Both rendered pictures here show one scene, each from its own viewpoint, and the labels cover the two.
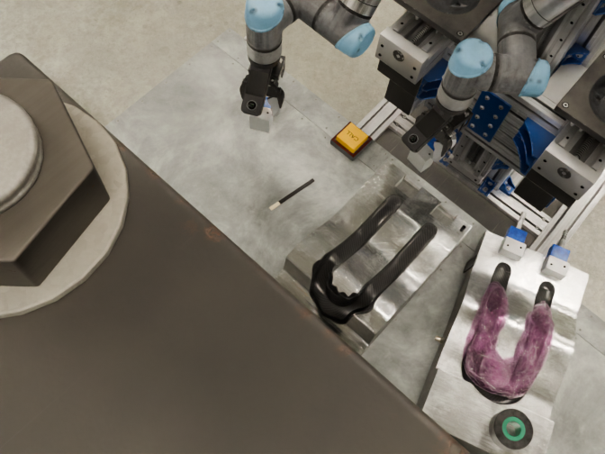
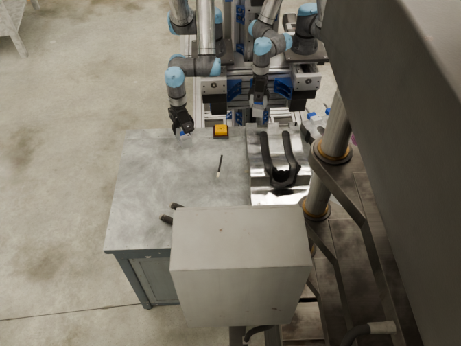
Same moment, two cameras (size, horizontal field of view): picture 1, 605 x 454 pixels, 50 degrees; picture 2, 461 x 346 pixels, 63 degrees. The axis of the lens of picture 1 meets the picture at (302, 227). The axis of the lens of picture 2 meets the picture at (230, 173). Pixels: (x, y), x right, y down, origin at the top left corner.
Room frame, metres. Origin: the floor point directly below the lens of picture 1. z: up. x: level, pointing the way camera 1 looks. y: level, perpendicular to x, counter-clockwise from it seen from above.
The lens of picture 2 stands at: (-0.21, 0.69, 2.20)
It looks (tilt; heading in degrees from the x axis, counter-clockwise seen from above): 52 degrees down; 323
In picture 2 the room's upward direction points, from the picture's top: 1 degrees counter-clockwise
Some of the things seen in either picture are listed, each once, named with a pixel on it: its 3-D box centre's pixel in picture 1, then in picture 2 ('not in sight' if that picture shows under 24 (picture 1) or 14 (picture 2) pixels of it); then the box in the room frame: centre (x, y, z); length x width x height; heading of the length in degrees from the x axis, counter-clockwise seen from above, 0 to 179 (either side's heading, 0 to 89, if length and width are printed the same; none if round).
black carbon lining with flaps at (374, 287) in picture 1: (373, 257); (279, 154); (0.56, -0.17, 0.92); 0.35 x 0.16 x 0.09; 145
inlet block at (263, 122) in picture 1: (266, 103); (181, 134); (0.92, 0.13, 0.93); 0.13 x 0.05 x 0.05; 172
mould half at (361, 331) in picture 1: (362, 266); (276, 163); (0.55, -0.15, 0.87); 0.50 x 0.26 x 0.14; 145
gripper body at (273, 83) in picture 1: (265, 67); (178, 111); (0.91, 0.13, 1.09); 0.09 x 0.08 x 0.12; 172
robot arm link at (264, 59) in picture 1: (263, 45); (176, 97); (0.90, 0.13, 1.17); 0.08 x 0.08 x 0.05
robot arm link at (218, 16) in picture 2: not in sight; (209, 21); (1.26, -0.29, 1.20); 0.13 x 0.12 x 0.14; 54
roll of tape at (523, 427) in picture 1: (510, 430); not in sight; (0.22, -0.47, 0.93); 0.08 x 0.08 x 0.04
